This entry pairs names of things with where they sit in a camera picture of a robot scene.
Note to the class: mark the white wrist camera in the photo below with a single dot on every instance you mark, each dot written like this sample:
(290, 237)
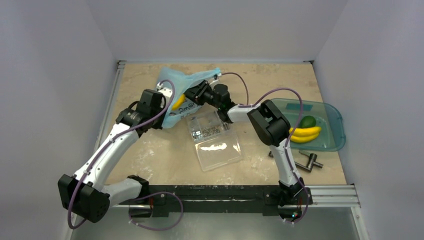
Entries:
(168, 95)
(216, 78)

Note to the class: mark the dark metal crank tool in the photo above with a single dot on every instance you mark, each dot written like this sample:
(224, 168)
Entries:
(311, 163)

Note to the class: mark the aluminium frame rail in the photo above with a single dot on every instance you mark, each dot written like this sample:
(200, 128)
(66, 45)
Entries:
(331, 196)

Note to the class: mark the clear plastic screw box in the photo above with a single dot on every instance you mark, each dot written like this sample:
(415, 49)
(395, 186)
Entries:
(216, 143)

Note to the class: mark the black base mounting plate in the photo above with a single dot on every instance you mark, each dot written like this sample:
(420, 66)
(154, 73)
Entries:
(268, 200)

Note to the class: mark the green fake lime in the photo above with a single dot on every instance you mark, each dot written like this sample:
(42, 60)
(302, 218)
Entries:
(307, 121)

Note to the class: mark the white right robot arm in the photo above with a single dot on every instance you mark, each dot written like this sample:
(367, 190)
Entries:
(272, 128)

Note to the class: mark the yellow fake squash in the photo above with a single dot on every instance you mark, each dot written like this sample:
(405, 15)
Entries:
(179, 102)

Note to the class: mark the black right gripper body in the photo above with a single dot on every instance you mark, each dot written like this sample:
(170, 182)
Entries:
(196, 91)

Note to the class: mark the yellow fake banana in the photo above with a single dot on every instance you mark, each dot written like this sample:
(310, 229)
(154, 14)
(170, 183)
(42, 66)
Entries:
(305, 135)

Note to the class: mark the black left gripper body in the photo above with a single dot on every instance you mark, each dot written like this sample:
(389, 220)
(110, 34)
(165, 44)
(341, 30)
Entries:
(157, 124)

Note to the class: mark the light blue plastic bag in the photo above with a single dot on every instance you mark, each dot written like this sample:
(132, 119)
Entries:
(181, 83)

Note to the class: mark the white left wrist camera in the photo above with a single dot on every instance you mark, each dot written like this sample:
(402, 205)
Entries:
(168, 95)

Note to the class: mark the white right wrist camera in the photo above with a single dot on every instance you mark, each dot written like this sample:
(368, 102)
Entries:
(216, 78)

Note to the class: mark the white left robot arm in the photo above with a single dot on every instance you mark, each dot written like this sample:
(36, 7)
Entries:
(85, 194)

